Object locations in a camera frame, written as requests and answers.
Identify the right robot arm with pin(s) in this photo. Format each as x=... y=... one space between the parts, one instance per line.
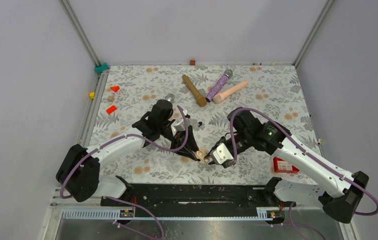
x=336 y=190

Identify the floral table mat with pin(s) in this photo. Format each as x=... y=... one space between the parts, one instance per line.
x=273 y=90

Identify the beige small block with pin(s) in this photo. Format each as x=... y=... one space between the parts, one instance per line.
x=110 y=98

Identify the red triangle block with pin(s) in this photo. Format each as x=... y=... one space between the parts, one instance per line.
x=115 y=88

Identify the teal corner clip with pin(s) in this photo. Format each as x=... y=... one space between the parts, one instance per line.
x=101 y=68

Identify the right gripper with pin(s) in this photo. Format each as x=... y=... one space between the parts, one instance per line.
x=214 y=146

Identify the beige charging case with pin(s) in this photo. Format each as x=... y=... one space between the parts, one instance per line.
x=201 y=155

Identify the pink microphone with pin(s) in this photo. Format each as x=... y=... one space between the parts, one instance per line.
x=220 y=97

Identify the red box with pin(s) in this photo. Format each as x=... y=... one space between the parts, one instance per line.
x=282 y=166

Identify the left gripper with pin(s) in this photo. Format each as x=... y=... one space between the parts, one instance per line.
x=190 y=144

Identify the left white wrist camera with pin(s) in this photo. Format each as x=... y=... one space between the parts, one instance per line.
x=180 y=125

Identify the purple glitter microphone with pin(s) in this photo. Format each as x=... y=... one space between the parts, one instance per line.
x=228 y=73

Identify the silver microphone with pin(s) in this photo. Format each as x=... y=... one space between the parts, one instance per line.
x=170 y=97

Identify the gold microphone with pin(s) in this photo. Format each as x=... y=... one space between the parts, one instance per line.
x=199 y=98

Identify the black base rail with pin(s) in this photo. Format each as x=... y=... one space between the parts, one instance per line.
x=192 y=200

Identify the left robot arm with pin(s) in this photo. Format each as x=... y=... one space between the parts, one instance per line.
x=79 y=173

